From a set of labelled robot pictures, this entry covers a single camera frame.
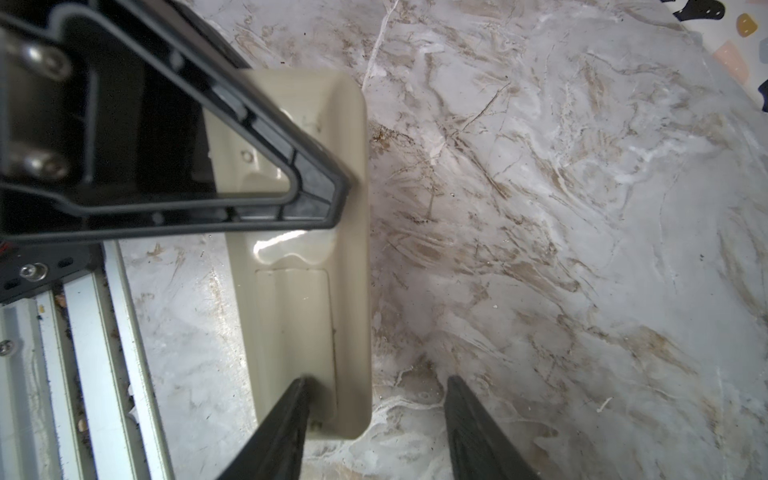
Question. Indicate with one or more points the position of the white remote control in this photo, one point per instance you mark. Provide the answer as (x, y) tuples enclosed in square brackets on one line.
[(330, 107)]

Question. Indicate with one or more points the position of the remote battery cover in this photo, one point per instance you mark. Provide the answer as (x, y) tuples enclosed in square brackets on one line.
[(295, 339)]

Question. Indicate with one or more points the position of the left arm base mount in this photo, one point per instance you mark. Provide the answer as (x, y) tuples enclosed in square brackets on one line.
[(29, 270)]

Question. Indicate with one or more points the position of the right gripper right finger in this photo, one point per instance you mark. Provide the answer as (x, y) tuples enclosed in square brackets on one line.
[(478, 447)]

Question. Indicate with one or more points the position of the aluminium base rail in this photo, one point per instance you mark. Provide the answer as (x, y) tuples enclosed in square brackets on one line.
[(77, 401)]

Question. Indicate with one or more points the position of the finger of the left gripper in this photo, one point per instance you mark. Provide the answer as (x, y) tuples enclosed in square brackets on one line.
[(102, 106)]

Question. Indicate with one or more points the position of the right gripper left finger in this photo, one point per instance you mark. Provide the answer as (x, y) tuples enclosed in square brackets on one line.
[(275, 450)]

